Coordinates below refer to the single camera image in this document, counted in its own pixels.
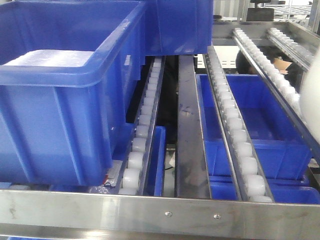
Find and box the steel front shelf beam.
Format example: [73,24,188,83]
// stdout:
[0,190,320,240]

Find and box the blue crate lower middle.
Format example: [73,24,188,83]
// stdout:
[145,126,166,197]

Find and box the white roller track left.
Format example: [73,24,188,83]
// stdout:
[118,56,166,196]

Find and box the white roller track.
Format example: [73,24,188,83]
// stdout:
[203,46,275,203]
[267,27,315,72]
[233,27,320,163]
[118,56,166,196]

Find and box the white roller track middle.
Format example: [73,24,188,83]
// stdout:
[203,46,275,203]

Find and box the blue crate rear top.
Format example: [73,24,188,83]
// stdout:
[145,0,214,56]

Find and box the large blue crate front left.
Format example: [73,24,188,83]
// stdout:
[0,0,146,186]

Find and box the blue crate lower right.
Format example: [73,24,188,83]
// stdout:
[196,74,312,186]

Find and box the person in black shirt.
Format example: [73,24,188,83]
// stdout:
[235,46,304,93]

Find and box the blue crate bottom right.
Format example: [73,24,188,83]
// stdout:
[209,176,320,205]

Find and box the white roller track far right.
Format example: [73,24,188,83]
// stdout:
[267,27,315,72]

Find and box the steel divider rail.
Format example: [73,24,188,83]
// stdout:
[175,55,212,199]

